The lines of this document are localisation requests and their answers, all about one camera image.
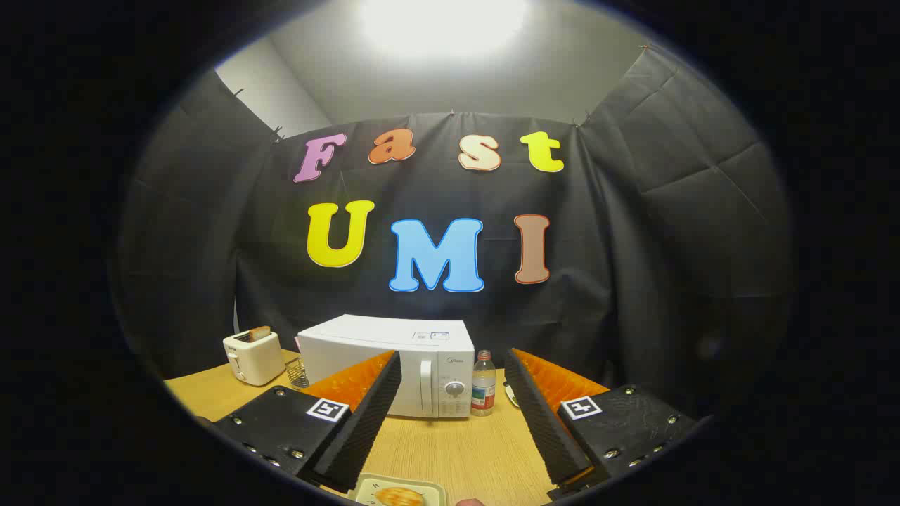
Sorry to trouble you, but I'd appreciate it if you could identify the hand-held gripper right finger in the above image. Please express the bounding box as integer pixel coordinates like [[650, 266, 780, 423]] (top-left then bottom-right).
[[503, 347, 698, 501]]

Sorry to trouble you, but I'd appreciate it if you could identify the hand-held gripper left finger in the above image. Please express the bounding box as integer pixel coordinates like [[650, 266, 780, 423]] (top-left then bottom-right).
[[208, 349, 403, 494]]

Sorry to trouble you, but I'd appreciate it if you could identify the white microwave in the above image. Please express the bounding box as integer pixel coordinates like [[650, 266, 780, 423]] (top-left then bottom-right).
[[296, 314, 476, 420]]

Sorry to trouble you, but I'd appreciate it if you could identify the golden bread bun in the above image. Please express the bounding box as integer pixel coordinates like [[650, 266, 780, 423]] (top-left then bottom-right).
[[375, 487, 426, 506]]

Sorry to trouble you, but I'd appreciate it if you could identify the white food plate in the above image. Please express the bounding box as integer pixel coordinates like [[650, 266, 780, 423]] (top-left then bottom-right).
[[349, 474, 448, 506]]

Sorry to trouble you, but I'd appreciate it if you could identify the clear bottle with red label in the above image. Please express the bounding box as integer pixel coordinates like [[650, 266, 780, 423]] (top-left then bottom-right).
[[471, 349, 496, 417]]

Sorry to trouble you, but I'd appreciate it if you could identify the white toaster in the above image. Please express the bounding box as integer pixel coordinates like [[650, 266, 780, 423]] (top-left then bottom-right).
[[223, 327, 286, 387]]

